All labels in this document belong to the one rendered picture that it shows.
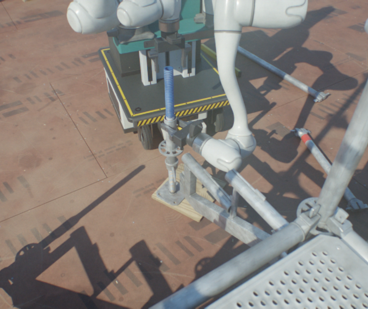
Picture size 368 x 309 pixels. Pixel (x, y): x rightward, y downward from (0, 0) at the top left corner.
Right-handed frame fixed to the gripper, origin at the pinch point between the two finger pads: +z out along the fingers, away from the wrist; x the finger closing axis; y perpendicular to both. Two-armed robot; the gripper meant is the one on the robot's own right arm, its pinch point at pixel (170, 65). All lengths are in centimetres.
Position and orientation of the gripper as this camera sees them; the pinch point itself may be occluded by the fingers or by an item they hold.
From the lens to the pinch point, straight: 164.3
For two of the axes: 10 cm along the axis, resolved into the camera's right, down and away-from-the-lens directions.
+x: -9.3, 2.5, -2.7
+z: 0.0, 7.3, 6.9
